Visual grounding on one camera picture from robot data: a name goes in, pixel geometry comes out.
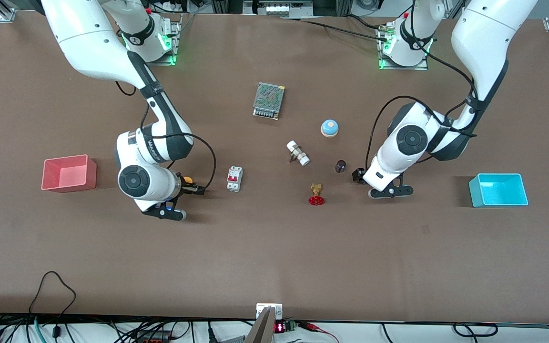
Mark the small dark cylinder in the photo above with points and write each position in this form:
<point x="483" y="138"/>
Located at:
<point x="340" y="166"/>

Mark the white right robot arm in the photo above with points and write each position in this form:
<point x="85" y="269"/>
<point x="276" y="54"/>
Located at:
<point x="88" y="38"/>

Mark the white cylindrical metal fitting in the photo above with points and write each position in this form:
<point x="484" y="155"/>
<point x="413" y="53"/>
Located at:
<point x="298" y="152"/>

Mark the red digit display module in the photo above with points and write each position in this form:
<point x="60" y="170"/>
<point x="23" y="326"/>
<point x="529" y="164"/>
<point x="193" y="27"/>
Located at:
<point x="284" y="327"/>

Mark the pink plastic bin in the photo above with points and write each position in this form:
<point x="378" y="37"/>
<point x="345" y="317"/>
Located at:
<point x="65" y="174"/>

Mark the blue plastic bin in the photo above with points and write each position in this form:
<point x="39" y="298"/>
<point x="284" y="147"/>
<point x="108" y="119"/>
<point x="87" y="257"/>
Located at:
<point x="498" y="190"/>

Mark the white red circuit breaker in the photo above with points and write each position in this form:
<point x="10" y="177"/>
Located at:
<point x="234" y="179"/>

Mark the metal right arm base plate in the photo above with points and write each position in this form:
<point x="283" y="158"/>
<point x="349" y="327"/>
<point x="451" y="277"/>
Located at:
<point x="175" y="33"/>

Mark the metal mesh power supply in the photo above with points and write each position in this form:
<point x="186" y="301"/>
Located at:
<point x="269" y="100"/>

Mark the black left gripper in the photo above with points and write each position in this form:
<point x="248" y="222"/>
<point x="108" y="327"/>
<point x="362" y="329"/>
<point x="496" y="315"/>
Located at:
<point x="359" y="175"/>

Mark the yellow mushroom push button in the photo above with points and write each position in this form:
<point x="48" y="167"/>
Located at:
<point x="188" y="180"/>

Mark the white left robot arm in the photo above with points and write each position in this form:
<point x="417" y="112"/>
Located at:
<point x="484" y="33"/>

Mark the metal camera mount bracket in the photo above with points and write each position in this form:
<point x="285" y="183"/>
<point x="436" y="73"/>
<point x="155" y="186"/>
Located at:
<point x="269" y="310"/>

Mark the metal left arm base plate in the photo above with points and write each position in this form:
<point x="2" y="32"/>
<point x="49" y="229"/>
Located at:
<point x="422" y="66"/>

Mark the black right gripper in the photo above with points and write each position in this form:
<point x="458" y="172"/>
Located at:
<point x="191" y="189"/>

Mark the grey power strip box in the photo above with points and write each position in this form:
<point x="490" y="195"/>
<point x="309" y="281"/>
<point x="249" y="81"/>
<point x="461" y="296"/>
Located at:
<point x="277" y="8"/>

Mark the blue dome button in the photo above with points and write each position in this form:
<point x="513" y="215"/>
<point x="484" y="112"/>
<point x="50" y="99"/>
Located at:
<point x="330" y="127"/>

